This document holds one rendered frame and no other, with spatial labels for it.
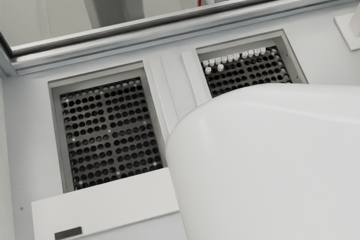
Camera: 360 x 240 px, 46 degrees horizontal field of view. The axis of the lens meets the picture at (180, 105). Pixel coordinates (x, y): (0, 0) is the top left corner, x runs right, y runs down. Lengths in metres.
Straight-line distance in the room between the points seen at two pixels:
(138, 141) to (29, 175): 0.22
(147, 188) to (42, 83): 0.32
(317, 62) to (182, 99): 0.30
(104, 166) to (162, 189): 0.15
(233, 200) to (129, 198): 0.57
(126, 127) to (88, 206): 0.19
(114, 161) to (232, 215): 0.66
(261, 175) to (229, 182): 0.02
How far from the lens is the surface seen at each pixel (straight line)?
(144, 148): 0.86
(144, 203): 0.77
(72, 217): 0.78
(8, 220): 0.80
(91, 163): 0.87
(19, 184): 0.84
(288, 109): 0.22
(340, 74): 0.94
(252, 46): 1.07
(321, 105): 0.23
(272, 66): 0.97
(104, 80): 1.02
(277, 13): 0.97
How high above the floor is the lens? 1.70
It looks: 63 degrees down
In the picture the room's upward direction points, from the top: 1 degrees counter-clockwise
